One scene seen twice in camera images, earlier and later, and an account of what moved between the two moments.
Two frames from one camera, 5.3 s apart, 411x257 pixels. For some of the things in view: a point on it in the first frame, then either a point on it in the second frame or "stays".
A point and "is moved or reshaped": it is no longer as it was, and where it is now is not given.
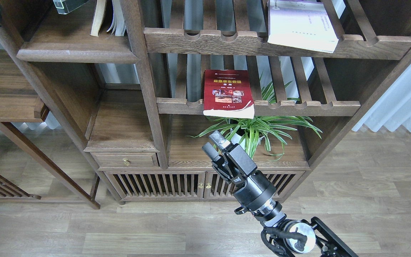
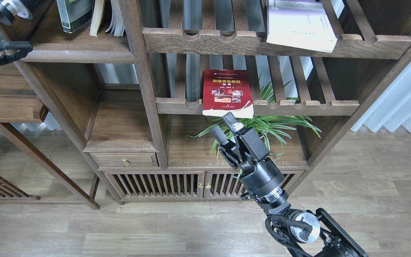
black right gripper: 251,187 -> 260,177
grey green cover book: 65,6 is moved or reshaped
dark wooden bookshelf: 145,84 stays
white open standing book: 118,24 stays
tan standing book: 98,17 stays
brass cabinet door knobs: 201,185 stays
